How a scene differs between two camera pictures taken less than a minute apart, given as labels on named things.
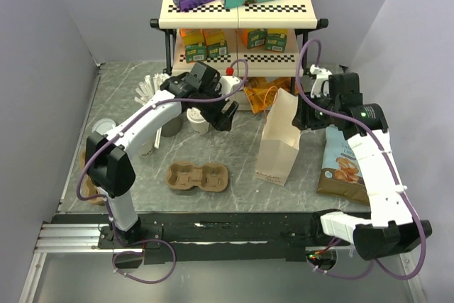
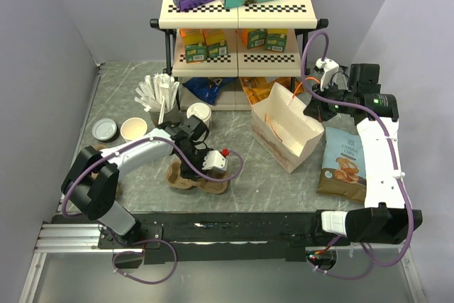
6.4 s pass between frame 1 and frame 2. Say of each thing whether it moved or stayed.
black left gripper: moved
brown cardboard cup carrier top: stayed
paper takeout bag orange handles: moved
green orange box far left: stayed
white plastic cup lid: stayed
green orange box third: stayed
